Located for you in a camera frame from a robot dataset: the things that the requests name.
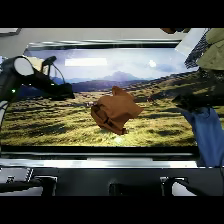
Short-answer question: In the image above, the blue garment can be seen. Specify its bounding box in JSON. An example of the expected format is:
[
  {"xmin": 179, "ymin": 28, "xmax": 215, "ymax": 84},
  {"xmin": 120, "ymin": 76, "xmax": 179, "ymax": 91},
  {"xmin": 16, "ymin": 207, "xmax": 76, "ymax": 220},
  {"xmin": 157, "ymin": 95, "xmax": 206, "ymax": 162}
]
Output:
[{"xmin": 180, "ymin": 106, "xmax": 224, "ymax": 168}]

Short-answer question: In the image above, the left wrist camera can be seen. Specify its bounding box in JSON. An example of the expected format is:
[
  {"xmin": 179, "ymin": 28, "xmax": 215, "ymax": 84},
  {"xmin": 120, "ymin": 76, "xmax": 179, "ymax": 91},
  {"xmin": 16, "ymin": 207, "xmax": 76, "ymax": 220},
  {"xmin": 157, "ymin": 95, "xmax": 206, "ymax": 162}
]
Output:
[{"xmin": 42, "ymin": 55, "xmax": 58, "ymax": 77}]

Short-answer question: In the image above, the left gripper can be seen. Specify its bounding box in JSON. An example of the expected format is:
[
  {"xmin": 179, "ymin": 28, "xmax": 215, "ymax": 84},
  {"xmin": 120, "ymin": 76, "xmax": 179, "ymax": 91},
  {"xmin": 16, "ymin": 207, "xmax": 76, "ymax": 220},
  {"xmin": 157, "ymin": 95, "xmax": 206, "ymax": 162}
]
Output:
[{"xmin": 53, "ymin": 82, "xmax": 76, "ymax": 101}]

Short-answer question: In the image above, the olive garment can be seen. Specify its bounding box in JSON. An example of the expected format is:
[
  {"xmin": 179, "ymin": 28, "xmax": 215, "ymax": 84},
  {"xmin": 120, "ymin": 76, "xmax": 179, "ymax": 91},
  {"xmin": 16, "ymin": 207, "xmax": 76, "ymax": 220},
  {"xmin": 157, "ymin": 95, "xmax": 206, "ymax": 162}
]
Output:
[{"xmin": 195, "ymin": 28, "xmax": 224, "ymax": 72}]

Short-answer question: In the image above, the dark checked garment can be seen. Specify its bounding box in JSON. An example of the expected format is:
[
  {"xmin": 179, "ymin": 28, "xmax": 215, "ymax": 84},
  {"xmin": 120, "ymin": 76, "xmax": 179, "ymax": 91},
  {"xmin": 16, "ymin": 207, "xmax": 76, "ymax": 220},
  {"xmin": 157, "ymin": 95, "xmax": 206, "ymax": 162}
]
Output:
[{"xmin": 184, "ymin": 33, "xmax": 210, "ymax": 70}]

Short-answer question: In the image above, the cream garment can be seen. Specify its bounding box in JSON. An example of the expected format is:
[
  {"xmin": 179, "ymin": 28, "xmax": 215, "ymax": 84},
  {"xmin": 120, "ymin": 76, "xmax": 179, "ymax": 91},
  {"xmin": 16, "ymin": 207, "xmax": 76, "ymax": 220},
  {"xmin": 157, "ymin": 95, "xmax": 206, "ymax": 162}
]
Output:
[{"xmin": 27, "ymin": 56, "xmax": 47, "ymax": 73}]

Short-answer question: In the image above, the white garment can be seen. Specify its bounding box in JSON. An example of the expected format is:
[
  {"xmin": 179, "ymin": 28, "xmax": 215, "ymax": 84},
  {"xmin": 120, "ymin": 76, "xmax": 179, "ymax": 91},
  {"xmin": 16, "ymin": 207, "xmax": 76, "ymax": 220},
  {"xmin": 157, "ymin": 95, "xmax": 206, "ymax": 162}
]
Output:
[{"xmin": 174, "ymin": 28, "xmax": 208, "ymax": 57}]

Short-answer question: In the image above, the silver frame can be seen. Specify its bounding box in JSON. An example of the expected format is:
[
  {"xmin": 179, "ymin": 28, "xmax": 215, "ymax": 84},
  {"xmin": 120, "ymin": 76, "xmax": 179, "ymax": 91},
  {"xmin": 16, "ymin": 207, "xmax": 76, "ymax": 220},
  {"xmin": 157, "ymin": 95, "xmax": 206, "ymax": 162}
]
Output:
[{"xmin": 0, "ymin": 151, "xmax": 224, "ymax": 197}]

